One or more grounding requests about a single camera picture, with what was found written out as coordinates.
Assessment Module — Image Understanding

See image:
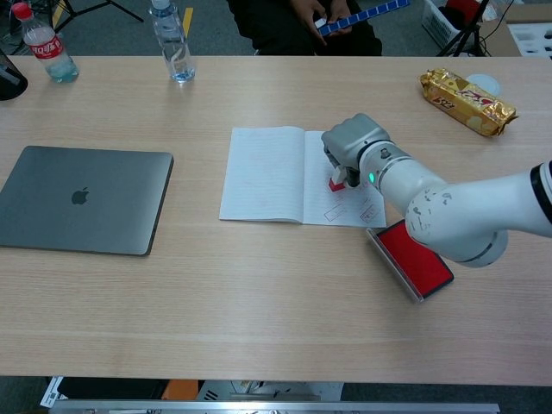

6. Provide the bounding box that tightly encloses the golden biscuit pack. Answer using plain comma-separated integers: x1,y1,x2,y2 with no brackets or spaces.
417,67,518,138

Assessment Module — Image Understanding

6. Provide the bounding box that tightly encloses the white paper with code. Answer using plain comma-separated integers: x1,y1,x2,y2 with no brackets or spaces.
40,377,66,409

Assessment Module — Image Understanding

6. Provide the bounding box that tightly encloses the black curved object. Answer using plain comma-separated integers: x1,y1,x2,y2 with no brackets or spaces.
0,47,29,103

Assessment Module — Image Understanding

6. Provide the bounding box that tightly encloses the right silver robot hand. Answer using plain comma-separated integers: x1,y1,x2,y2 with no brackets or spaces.
321,112,392,189

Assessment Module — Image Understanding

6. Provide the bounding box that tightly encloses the red ink pad case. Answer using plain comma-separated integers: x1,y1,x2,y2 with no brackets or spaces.
366,218,455,303

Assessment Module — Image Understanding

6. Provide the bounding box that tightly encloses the open white lined notebook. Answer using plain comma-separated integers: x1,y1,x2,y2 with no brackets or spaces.
218,125,388,229

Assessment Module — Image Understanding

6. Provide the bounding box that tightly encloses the aluminium profile rail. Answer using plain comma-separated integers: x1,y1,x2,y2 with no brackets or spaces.
49,400,501,414

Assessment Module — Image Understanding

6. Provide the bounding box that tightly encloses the white plastic crate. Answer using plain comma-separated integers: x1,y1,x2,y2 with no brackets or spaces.
421,0,488,48

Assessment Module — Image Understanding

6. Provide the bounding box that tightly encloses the plastic bottle with red label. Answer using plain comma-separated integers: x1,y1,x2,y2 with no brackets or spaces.
10,2,80,84

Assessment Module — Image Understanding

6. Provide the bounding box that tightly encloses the small red white stamp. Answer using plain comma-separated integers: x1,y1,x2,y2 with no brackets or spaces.
327,166,348,194

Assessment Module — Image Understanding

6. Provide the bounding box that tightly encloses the blue segmented strip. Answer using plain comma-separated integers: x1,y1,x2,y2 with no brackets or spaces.
314,0,411,36

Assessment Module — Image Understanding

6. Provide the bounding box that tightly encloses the clear plastic water bottle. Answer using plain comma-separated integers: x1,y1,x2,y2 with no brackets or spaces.
148,0,198,85

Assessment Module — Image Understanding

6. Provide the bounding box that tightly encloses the grey closed laptop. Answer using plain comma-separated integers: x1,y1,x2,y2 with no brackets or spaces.
0,145,175,257

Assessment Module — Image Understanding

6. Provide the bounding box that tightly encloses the seated person in black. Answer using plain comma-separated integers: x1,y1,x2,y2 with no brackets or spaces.
226,0,384,56

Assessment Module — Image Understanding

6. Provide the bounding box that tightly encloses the black tripod stand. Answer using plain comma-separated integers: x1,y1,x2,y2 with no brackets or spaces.
8,0,146,34
436,0,492,58

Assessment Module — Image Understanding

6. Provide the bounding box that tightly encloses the brown cardboard box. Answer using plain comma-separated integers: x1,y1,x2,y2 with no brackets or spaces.
478,0,552,58

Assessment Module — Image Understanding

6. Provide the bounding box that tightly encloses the white round lid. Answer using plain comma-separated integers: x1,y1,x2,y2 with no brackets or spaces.
465,72,504,99

